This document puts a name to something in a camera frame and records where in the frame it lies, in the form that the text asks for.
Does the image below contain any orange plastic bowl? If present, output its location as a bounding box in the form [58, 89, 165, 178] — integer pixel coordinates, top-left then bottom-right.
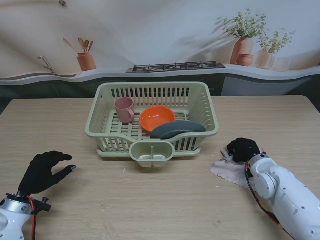
[139, 105, 176, 133]

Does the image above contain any red black arm cable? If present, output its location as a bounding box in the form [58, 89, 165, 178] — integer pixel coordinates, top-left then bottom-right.
[26, 194, 38, 240]
[244, 159, 293, 236]

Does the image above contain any pale pink wiping cloth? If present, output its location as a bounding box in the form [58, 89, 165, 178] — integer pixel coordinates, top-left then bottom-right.
[209, 146, 267, 190]

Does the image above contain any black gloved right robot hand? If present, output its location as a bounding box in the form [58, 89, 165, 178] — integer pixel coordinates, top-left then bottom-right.
[226, 137, 261, 163]

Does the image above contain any printed kitchen backdrop banner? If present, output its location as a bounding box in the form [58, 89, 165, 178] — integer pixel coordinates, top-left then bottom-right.
[0, 0, 320, 101]

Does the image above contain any grey round plate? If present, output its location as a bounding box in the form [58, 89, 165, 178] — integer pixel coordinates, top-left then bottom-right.
[149, 120, 207, 140]

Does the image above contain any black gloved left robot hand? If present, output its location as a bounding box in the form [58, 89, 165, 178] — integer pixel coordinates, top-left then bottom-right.
[17, 150, 77, 195]

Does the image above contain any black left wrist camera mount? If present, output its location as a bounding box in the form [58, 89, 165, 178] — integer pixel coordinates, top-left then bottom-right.
[31, 196, 53, 215]

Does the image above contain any red black left arm cable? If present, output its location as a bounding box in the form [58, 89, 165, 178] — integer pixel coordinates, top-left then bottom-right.
[26, 194, 38, 240]

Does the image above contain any green cutlery holder cup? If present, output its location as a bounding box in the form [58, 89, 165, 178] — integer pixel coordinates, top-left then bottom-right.
[129, 141, 175, 168]

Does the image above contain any red black right arm cable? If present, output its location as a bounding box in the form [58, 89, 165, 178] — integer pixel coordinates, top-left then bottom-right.
[244, 159, 293, 236]

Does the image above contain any green plastic dish rack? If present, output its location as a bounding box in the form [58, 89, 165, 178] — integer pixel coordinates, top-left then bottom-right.
[85, 81, 220, 153]

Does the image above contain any pink plastic mug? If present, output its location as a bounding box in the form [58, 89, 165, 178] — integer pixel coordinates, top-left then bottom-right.
[114, 97, 136, 126]

